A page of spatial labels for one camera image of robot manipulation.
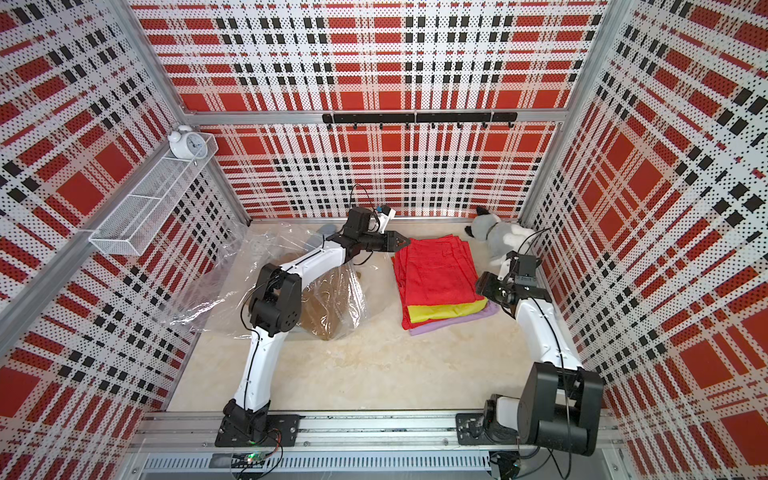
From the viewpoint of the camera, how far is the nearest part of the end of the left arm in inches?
31.5

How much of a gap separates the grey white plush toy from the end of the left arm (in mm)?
372

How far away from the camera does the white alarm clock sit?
0.81 m

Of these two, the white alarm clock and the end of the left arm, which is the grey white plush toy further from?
the white alarm clock

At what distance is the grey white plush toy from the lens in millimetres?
1032
